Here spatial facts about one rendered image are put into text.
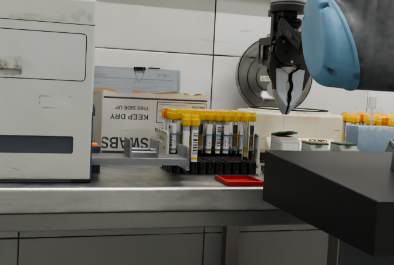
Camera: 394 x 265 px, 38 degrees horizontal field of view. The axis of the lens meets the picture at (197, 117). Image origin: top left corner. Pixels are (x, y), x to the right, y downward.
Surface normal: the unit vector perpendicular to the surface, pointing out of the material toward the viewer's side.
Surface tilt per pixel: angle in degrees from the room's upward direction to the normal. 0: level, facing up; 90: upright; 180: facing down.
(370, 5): 91
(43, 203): 90
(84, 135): 90
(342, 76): 140
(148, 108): 94
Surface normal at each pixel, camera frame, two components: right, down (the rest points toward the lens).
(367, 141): 0.40, 0.07
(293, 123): 0.14, 0.06
